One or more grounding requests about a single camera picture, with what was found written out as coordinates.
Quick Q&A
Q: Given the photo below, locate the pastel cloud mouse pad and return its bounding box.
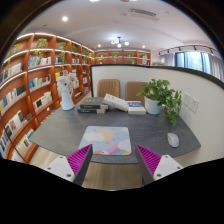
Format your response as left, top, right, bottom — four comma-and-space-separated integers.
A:
79, 126, 132, 156

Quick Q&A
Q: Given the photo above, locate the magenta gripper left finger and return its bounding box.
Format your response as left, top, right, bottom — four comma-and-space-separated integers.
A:
45, 145, 93, 186

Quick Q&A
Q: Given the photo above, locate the dark book of stack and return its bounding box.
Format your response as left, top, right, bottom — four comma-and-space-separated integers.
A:
77, 108, 106, 114
80, 97, 108, 109

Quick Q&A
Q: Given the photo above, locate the white wall socket left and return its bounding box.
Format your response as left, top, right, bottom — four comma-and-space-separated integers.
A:
182, 92, 190, 106

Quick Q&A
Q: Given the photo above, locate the orange wooden bookshelf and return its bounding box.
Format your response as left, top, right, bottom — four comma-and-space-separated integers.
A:
0, 32, 95, 163

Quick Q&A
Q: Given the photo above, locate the left tan chair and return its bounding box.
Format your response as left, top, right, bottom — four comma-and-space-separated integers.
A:
97, 79, 120, 97

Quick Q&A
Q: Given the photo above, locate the white vase with flowers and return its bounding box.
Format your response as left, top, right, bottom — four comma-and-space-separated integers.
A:
56, 73, 76, 111

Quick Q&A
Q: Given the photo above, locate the right tan chair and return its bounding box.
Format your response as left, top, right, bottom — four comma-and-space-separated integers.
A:
125, 81, 145, 104

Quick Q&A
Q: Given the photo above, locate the open white book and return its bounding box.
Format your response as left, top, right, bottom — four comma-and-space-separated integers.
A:
103, 94, 128, 112

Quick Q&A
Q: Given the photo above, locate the ceiling chandelier lamp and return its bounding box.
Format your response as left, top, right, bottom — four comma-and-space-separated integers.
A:
111, 37, 129, 48

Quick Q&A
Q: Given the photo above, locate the dark book top of stack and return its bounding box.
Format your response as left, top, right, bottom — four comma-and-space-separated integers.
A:
80, 97, 108, 109

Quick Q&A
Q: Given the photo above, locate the white computer mouse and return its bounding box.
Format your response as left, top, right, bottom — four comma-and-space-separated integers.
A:
167, 133, 179, 148

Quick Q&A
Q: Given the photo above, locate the white wall socket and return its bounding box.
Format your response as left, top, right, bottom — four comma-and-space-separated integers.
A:
189, 97, 199, 113
182, 92, 190, 106

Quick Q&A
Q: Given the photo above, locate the tan chair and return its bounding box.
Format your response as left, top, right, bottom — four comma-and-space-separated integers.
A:
125, 81, 145, 104
97, 79, 120, 97

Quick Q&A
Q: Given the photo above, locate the white blue book stack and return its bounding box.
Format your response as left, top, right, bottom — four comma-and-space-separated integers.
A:
128, 101, 146, 115

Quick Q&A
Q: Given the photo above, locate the white wall socket right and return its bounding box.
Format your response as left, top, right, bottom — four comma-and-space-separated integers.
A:
189, 97, 199, 113

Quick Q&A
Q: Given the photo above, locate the dark book bottom of stack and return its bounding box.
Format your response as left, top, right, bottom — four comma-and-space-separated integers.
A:
77, 108, 106, 114

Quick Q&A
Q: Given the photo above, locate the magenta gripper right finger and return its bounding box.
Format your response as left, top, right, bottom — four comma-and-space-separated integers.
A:
135, 145, 182, 185

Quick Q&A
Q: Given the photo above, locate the potted green pothos plant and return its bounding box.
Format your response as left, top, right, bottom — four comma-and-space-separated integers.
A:
137, 79, 182, 127

